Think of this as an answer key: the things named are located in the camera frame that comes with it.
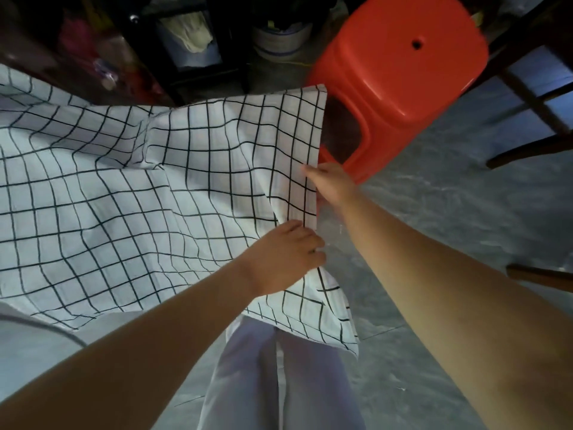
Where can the person's right hand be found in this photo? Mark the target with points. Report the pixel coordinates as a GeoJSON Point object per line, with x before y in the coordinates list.
{"type": "Point", "coordinates": [329, 185]}

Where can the person's left hand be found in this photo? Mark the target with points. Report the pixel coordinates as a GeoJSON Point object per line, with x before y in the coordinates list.
{"type": "Point", "coordinates": [277, 259]}

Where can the person's left thumb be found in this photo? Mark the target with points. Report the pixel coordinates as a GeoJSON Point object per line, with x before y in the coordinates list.
{"type": "Point", "coordinates": [293, 226]}

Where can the person's right fingers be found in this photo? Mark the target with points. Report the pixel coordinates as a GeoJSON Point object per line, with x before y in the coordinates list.
{"type": "Point", "coordinates": [313, 172]}

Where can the white black checked cloth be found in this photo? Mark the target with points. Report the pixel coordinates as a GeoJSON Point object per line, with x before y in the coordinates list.
{"type": "Point", "coordinates": [134, 196]}

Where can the person's left forearm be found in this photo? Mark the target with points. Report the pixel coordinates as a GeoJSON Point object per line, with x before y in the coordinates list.
{"type": "Point", "coordinates": [125, 353]}

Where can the person's right forearm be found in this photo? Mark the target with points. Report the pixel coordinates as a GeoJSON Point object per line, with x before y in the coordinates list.
{"type": "Point", "coordinates": [456, 317]}

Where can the red plastic stool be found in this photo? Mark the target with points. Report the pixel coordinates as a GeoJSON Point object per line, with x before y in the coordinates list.
{"type": "Point", "coordinates": [398, 80]}

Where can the white plastic bucket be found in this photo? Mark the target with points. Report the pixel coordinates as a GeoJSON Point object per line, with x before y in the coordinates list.
{"type": "Point", "coordinates": [282, 38]}

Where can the person's white trousers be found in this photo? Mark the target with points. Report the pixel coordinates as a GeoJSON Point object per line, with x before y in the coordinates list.
{"type": "Point", "coordinates": [277, 380]}

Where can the cream cloth bag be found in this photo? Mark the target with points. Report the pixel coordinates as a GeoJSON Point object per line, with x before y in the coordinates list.
{"type": "Point", "coordinates": [188, 31]}

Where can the dark wooden chair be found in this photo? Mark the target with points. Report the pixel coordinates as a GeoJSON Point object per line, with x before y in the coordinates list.
{"type": "Point", "coordinates": [532, 85]}

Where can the dark wooden table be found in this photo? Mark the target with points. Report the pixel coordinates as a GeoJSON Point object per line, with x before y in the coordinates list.
{"type": "Point", "coordinates": [89, 44]}

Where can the pink plastic packet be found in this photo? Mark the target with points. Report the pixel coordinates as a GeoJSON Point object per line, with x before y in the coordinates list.
{"type": "Point", "coordinates": [80, 35]}

